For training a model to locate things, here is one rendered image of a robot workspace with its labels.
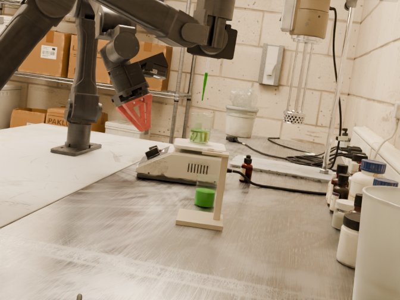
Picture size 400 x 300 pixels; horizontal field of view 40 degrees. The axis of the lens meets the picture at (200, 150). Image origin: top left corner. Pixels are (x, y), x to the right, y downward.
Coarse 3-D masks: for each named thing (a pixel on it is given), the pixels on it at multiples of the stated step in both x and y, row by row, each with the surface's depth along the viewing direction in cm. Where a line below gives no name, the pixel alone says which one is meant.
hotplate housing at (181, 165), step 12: (168, 156) 124; (180, 156) 124; (192, 156) 125; (204, 156) 125; (216, 156) 127; (144, 168) 125; (156, 168) 125; (168, 168) 125; (180, 168) 125; (192, 168) 125; (204, 168) 125; (216, 168) 125; (228, 168) 133; (168, 180) 125; (180, 180) 125; (192, 180) 126
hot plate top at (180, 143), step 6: (180, 138) 136; (174, 144) 125; (180, 144) 126; (186, 144) 127; (192, 144) 128; (210, 144) 132; (216, 144) 134; (222, 144) 135; (192, 150) 125; (198, 150) 125; (216, 150) 125; (222, 150) 125
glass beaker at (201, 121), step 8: (192, 112) 131; (200, 112) 132; (208, 112) 132; (192, 120) 129; (200, 120) 128; (208, 120) 128; (192, 128) 129; (200, 128) 128; (208, 128) 129; (192, 136) 129; (200, 136) 128; (208, 136) 129; (200, 144) 129; (208, 144) 130
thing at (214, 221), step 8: (208, 152) 94; (216, 152) 94; (224, 152) 95; (224, 160) 95; (224, 168) 95; (224, 176) 95; (224, 184) 95; (216, 200) 96; (216, 208) 96; (184, 216) 96; (192, 216) 96; (200, 216) 97; (208, 216) 98; (216, 216) 96; (184, 224) 93; (192, 224) 93; (200, 224) 93; (208, 224) 93; (216, 224) 93
